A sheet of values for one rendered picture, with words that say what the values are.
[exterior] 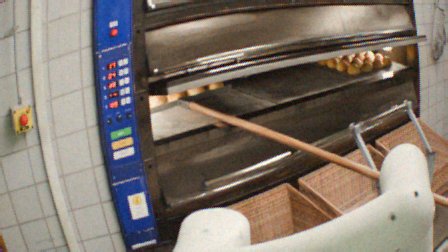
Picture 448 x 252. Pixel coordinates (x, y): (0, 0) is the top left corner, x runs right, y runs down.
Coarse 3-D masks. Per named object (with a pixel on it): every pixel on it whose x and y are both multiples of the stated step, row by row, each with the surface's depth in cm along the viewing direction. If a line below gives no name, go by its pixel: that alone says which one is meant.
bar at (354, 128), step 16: (384, 112) 236; (352, 128) 223; (416, 128) 246; (320, 144) 212; (272, 160) 201; (368, 160) 220; (432, 160) 238; (224, 176) 191; (240, 176) 194; (432, 176) 243
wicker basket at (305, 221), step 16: (272, 192) 251; (288, 192) 256; (256, 208) 247; (288, 208) 257; (304, 208) 249; (320, 208) 240; (256, 224) 247; (272, 224) 252; (288, 224) 257; (304, 224) 251; (320, 224) 241; (256, 240) 247; (272, 240) 252
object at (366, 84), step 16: (368, 80) 284; (384, 80) 289; (320, 96) 260; (336, 96) 266; (256, 112) 245; (272, 112) 245; (288, 112) 250; (208, 128) 232; (224, 128) 233; (240, 128) 238; (160, 144) 220; (176, 144) 223; (192, 144) 227
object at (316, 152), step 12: (192, 108) 252; (204, 108) 246; (228, 120) 233; (240, 120) 229; (264, 132) 217; (276, 132) 214; (288, 144) 208; (300, 144) 203; (324, 156) 193; (336, 156) 189; (348, 168) 183; (360, 168) 178; (444, 204) 143
